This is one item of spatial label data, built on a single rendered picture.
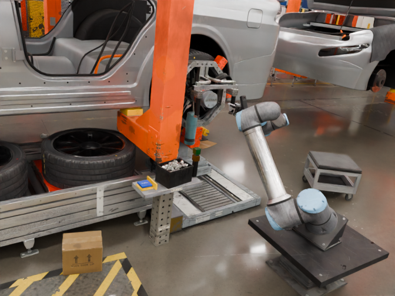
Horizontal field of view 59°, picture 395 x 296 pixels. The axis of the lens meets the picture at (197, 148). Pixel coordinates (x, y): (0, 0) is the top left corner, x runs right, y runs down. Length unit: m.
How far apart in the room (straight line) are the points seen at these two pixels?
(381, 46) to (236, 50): 2.40
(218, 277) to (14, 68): 1.77
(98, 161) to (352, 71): 3.53
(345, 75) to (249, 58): 1.95
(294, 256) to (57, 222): 1.42
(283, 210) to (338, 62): 3.12
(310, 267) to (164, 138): 1.15
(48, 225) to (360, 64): 4.01
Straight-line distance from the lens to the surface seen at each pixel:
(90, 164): 2.38
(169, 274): 2.26
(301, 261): 2.09
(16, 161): 2.42
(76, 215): 2.37
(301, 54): 5.09
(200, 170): 3.18
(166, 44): 2.13
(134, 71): 2.67
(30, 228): 2.33
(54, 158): 2.46
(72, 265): 2.23
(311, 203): 2.04
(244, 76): 3.28
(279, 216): 2.08
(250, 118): 2.09
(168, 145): 2.33
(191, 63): 2.74
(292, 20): 6.31
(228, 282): 2.28
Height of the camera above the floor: 1.52
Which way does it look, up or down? 22 degrees down
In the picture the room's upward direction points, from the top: 7 degrees clockwise
